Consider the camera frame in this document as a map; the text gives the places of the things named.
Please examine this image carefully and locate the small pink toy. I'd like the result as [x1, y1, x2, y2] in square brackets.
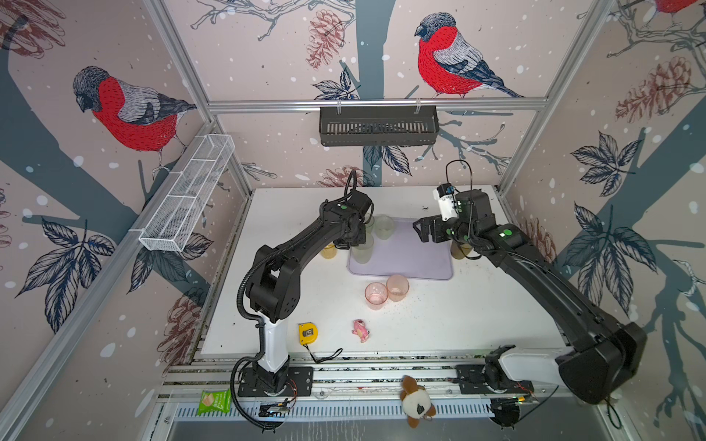
[351, 319, 370, 343]

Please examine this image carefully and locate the pink plastic cup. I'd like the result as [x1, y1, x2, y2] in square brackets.
[364, 282, 389, 311]
[386, 275, 410, 302]

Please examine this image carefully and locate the black hanging wall basket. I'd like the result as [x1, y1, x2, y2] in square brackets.
[319, 106, 439, 147]

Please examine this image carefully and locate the right pink plastic cup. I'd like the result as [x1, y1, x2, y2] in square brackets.
[386, 275, 410, 302]

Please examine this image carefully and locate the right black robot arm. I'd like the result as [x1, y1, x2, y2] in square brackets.
[413, 181, 647, 404]

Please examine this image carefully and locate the clear pale plastic cup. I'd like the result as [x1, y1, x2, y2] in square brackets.
[350, 233, 374, 265]

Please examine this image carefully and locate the white wire mesh basket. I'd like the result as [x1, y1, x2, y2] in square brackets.
[140, 134, 235, 253]

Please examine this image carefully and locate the green snack packet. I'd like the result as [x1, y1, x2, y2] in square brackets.
[197, 391, 232, 416]

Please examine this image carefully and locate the brown white plush toy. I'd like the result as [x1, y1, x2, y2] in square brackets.
[400, 376, 437, 428]

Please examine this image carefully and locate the lavender plastic tray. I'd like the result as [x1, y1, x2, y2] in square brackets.
[347, 218, 453, 280]

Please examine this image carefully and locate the yellow plastic cup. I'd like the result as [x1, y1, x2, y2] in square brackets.
[320, 243, 338, 259]

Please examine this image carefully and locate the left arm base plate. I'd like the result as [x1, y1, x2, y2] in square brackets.
[237, 365, 314, 398]

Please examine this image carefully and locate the near brown textured cup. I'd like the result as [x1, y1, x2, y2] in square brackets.
[450, 242, 474, 260]

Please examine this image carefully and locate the pale green plastic cup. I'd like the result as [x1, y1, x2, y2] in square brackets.
[373, 215, 395, 241]

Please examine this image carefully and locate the bright green plastic cup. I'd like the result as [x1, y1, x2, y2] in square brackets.
[364, 216, 375, 234]

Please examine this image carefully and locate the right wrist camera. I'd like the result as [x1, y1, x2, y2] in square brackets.
[433, 183, 458, 222]

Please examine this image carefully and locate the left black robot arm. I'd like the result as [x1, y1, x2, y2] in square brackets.
[230, 170, 374, 432]

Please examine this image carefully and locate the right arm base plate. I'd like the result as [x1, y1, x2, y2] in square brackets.
[452, 364, 534, 395]

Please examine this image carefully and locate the left pink plastic cup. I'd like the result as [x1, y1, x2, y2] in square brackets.
[364, 282, 389, 311]

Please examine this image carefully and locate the yellow tape measure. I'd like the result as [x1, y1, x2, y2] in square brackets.
[298, 323, 318, 347]

